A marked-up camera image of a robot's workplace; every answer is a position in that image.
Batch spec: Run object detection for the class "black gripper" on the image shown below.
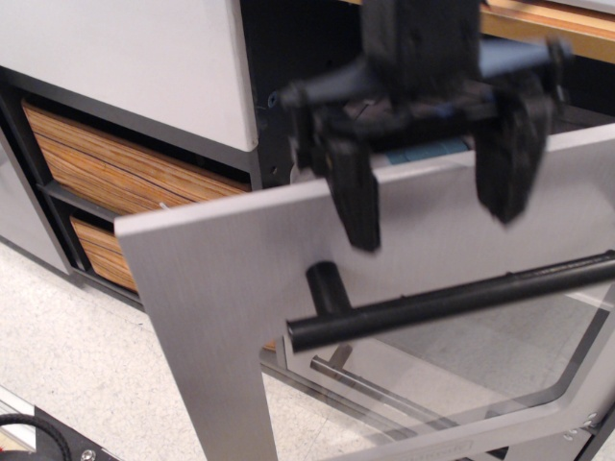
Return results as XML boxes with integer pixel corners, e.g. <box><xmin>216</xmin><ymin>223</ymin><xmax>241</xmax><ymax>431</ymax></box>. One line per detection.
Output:
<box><xmin>280</xmin><ymin>1</ymin><xmax>572</xmax><ymax>253</ymax></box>

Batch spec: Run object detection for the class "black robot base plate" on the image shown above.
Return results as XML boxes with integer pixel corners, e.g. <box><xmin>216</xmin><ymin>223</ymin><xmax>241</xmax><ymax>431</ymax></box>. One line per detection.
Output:
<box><xmin>31</xmin><ymin>405</ymin><xmax>121</xmax><ymax>461</ymax></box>

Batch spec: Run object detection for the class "upper wood-pattern storage bin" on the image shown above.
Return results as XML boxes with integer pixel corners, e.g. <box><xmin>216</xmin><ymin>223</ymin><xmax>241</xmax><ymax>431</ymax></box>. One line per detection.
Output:
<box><xmin>22</xmin><ymin>100</ymin><xmax>251</xmax><ymax>215</ymax></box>

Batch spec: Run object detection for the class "wood-pattern storage bin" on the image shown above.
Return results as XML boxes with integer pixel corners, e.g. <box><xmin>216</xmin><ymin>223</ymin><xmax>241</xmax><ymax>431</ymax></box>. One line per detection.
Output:
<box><xmin>22</xmin><ymin>100</ymin><xmax>251</xmax><ymax>215</ymax></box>
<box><xmin>70</xmin><ymin>216</ymin><xmax>137</xmax><ymax>293</ymax></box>

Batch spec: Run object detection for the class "blue toy plate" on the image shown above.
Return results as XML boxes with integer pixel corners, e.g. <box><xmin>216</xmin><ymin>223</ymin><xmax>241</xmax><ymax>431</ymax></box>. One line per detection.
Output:
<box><xmin>384</xmin><ymin>137</ymin><xmax>470</xmax><ymax>165</ymax></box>

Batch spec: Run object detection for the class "white toy kitchen cabinet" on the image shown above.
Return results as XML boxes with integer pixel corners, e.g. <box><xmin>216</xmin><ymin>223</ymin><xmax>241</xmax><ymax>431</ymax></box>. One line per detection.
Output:
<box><xmin>1</xmin><ymin>1</ymin><xmax>263</xmax><ymax>306</ymax></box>

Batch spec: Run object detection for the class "lower wood-pattern storage bin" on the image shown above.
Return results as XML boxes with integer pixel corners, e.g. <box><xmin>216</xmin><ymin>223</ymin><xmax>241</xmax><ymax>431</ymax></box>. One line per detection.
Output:
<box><xmin>70</xmin><ymin>216</ymin><xmax>137</xmax><ymax>293</ymax></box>

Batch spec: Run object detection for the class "grey oven door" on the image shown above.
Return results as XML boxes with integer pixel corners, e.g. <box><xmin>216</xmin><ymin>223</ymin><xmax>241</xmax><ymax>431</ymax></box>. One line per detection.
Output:
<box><xmin>115</xmin><ymin>125</ymin><xmax>614</xmax><ymax>460</ymax></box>

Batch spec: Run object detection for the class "wooden countertop edge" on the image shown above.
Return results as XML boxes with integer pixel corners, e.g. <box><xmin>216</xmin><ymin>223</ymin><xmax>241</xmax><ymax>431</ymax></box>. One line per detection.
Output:
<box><xmin>345</xmin><ymin>0</ymin><xmax>615</xmax><ymax>63</ymax></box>

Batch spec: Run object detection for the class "grey bottom drawer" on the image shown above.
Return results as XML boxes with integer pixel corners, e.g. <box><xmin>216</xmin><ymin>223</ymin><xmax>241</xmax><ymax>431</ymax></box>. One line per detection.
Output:
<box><xmin>261</xmin><ymin>295</ymin><xmax>614</xmax><ymax>460</ymax></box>

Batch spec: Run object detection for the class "black braided cable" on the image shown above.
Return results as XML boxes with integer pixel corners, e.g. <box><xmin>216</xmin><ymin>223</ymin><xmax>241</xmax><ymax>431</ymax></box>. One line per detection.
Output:
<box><xmin>0</xmin><ymin>412</ymin><xmax>68</xmax><ymax>461</ymax></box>

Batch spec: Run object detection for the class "black oven door handle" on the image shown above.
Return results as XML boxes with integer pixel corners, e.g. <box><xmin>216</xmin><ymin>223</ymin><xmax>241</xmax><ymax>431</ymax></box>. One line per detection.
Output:
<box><xmin>286</xmin><ymin>250</ymin><xmax>614</xmax><ymax>352</ymax></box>

